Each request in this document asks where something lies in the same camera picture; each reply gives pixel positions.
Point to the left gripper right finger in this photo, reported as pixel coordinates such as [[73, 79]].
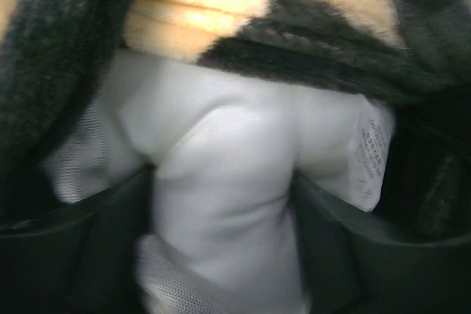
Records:
[[356, 262]]

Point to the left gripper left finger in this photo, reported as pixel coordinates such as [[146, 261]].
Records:
[[75, 258]]

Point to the white pillow insert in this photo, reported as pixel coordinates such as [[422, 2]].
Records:
[[225, 146]]

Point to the black floral plush pillowcase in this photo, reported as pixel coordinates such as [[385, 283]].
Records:
[[411, 54]]

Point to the white pillow care label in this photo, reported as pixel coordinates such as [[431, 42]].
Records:
[[373, 135]]

